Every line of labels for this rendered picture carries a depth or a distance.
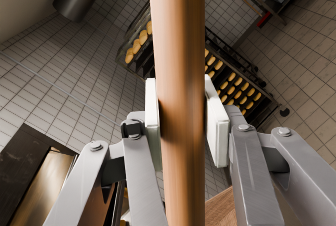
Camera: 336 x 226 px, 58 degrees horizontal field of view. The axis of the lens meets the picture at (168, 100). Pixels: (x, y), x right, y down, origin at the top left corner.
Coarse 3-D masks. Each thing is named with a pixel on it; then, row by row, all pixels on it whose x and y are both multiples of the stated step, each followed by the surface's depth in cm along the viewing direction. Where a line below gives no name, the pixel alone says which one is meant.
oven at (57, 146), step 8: (24, 128) 188; (32, 128) 193; (40, 136) 192; (48, 144) 191; (56, 144) 196; (64, 152) 195; (72, 152) 200; (128, 200) 214; (128, 208) 217; (104, 224) 184
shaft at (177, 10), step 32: (160, 0) 16; (192, 0) 15; (160, 32) 16; (192, 32) 16; (160, 64) 17; (192, 64) 17; (160, 96) 18; (192, 96) 18; (160, 128) 20; (192, 128) 19; (192, 160) 20; (192, 192) 21; (192, 224) 22
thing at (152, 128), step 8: (152, 80) 21; (152, 88) 20; (152, 96) 19; (152, 104) 18; (152, 112) 17; (152, 120) 16; (152, 128) 15; (152, 136) 16; (152, 144) 16; (160, 144) 16; (152, 152) 16; (160, 152) 16; (152, 160) 16; (160, 160) 16; (160, 168) 17
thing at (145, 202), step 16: (128, 128) 15; (144, 128) 15; (128, 144) 15; (144, 144) 14; (128, 160) 13; (144, 160) 13; (128, 176) 12; (144, 176) 12; (128, 192) 12; (144, 192) 11; (144, 208) 11; (160, 208) 11; (144, 224) 10; (160, 224) 10
